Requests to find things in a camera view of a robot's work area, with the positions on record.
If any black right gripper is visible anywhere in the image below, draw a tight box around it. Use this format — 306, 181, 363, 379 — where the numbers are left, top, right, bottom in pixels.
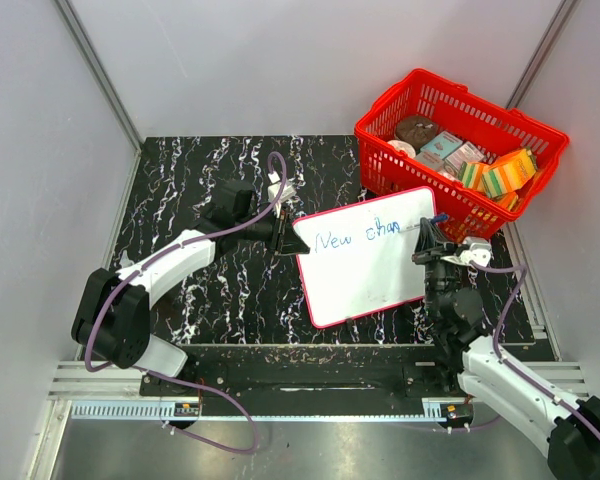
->
411, 219, 463, 319

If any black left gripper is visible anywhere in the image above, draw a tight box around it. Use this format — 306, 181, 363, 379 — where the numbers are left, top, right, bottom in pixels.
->
237, 205, 309, 258

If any white blue whiteboard marker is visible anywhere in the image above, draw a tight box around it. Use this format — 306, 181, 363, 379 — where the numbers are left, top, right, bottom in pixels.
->
397, 213, 450, 232

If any pink framed whiteboard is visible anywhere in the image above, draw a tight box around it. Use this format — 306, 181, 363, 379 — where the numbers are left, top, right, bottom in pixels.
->
293, 187, 436, 329

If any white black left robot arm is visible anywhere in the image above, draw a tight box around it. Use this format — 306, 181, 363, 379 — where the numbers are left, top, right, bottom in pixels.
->
71, 175, 310, 396

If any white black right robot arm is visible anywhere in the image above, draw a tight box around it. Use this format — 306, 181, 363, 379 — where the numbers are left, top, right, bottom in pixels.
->
412, 215, 600, 479

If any yellow green sponge pack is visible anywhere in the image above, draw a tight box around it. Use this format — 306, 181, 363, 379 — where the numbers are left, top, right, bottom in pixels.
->
458, 162, 489, 193

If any pink white small box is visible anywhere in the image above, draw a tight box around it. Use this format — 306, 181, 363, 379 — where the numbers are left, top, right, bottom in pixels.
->
443, 142, 485, 176

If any teal small box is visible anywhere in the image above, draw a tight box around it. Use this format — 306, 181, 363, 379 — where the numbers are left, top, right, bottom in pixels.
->
420, 131, 463, 159

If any white tape roll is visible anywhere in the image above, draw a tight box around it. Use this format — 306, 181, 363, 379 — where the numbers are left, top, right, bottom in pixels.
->
388, 139, 417, 158

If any orange sponge pack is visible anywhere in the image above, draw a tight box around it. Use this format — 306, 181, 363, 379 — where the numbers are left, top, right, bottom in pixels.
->
481, 148, 537, 198

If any brown round item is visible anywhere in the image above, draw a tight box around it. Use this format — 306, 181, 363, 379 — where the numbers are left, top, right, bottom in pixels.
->
394, 115, 438, 150

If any red plastic shopping basket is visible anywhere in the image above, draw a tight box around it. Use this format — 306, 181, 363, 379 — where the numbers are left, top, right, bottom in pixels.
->
354, 68, 569, 241

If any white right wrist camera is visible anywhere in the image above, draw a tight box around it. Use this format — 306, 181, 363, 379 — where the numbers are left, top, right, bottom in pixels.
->
459, 236, 492, 267

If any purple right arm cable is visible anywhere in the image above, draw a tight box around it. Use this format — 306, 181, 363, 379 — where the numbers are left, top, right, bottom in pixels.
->
472, 259, 600, 466

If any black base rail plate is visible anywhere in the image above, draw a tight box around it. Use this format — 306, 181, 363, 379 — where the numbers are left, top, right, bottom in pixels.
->
139, 344, 496, 401

